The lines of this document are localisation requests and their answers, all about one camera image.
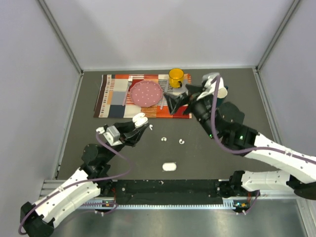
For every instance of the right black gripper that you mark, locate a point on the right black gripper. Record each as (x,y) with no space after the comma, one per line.
(195,91)

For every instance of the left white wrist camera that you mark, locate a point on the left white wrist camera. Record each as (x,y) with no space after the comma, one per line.
(111,134)

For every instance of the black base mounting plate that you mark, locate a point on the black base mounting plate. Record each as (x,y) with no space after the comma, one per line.
(161,192)

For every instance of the yellow glass mug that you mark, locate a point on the yellow glass mug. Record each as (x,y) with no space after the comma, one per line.
(176,77)

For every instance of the dark green white mug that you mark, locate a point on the dark green white mug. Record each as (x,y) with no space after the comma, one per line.
(222,94)

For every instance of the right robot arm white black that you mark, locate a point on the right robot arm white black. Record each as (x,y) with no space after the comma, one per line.
(223,122)

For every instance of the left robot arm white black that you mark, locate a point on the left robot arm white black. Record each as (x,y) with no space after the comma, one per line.
(41,218)

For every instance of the white oval charging case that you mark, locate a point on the white oval charging case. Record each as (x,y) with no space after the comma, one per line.
(169,166)

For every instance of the grey fork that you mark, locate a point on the grey fork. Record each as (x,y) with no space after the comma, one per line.
(130,80)

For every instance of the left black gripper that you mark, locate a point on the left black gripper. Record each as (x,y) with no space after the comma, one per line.
(130,138)

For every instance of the pink dotted plate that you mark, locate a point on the pink dotted plate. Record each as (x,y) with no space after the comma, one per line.
(146,93)

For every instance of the white slotted cable duct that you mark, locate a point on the white slotted cable duct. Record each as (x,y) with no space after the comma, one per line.
(227,204)

